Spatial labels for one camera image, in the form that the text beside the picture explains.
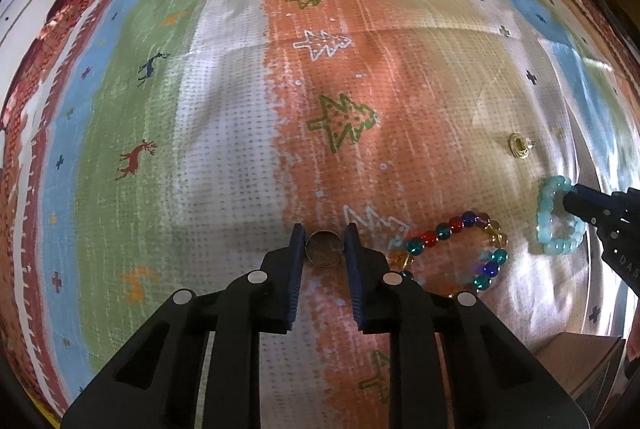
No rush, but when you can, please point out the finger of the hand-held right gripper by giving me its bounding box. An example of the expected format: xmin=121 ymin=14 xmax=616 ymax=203
xmin=563 ymin=182 xmax=640 ymax=232

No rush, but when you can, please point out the striped printed mat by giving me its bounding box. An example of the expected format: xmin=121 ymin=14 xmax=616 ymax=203
xmin=6 ymin=0 xmax=640 ymax=429

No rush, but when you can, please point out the silver metal tin box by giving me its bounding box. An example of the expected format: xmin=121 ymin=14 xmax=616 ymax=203
xmin=532 ymin=331 xmax=627 ymax=401

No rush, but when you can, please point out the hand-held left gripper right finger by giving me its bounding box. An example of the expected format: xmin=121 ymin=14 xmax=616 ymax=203
xmin=343 ymin=223 xmax=592 ymax=429

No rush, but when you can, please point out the small gold earring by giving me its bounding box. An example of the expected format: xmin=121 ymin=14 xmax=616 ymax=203
xmin=508 ymin=132 xmax=537 ymax=160

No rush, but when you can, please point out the light blue bead bracelet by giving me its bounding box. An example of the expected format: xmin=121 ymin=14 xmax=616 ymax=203
xmin=535 ymin=175 xmax=587 ymax=257

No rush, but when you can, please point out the brass ring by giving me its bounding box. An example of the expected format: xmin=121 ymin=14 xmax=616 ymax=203
xmin=304 ymin=231 xmax=346 ymax=269

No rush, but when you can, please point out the multicolour glass bead bracelet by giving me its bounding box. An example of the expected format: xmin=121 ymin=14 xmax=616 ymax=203
xmin=387 ymin=210 xmax=510 ymax=298

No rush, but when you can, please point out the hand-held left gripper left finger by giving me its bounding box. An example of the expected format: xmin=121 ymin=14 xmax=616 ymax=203
xmin=60 ymin=223 xmax=307 ymax=429

